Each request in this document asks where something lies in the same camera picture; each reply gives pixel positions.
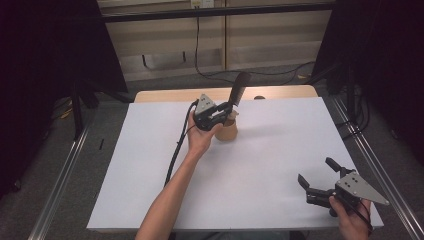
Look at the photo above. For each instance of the small dark knob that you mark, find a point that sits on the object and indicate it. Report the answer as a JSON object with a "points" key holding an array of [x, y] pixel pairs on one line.
{"points": [[259, 97]]}

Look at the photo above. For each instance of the person's right hand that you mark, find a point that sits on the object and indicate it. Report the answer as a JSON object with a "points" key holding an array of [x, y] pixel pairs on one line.
{"points": [[350, 221]]}

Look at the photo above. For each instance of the black horizontal bar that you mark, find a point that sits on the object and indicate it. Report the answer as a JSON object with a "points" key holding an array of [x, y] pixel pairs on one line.
{"points": [[216, 11]]}

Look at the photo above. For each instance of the aluminium rail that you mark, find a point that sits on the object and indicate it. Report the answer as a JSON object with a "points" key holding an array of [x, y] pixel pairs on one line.
{"points": [[383, 166], [63, 173]]}

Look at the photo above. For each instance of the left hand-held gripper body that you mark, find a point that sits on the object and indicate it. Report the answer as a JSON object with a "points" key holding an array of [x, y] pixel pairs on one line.
{"points": [[205, 115]]}

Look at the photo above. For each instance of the black curtain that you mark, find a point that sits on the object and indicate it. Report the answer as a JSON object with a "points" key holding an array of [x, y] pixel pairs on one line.
{"points": [[386, 60], [43, 66]]}

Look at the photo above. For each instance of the black metal stand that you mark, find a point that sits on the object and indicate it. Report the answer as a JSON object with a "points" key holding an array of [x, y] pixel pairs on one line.
{"points": [[348, 90], [77, 106]]}

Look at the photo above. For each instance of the wall socket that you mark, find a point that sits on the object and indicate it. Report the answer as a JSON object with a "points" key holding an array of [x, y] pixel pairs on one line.
{"points": [[202, 3]]}

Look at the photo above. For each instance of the small black stick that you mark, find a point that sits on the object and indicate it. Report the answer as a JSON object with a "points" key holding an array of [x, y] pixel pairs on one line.
{"points": [[101, 144]]}

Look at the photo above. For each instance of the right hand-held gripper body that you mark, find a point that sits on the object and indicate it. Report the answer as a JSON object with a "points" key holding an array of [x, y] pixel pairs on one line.
{"points": [[346, 193]]}

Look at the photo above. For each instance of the person's left hand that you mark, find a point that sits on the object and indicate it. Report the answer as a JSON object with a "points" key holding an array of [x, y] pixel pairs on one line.
{"points": [[200, 138]]}

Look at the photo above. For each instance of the white board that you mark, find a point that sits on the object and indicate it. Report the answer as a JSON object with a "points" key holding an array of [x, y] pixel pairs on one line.
{"points": [[266, 173]]}

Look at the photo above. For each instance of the wooden table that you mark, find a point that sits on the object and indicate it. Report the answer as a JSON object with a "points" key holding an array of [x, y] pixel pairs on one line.
{"points": [[166, 95]]}

